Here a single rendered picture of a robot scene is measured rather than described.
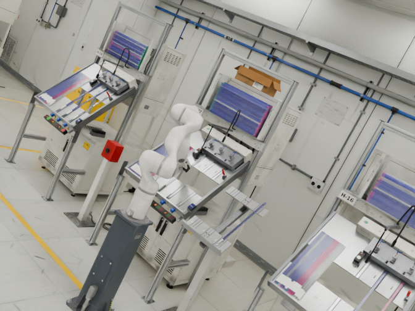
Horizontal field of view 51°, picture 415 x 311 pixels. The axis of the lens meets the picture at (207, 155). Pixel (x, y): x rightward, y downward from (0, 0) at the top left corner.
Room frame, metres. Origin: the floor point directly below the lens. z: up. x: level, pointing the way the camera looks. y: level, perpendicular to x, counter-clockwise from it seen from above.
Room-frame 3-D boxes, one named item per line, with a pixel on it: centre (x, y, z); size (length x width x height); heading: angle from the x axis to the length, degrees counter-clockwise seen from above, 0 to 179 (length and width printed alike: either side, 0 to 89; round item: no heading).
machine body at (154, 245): (3.68, -0.10, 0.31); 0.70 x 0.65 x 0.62; 57
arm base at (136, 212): (2.57, 0.24, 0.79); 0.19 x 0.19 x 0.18
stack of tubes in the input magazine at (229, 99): (3.55, -0.08, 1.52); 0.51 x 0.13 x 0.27; 57
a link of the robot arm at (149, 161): (2.57, 0.27, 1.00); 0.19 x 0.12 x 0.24; 87
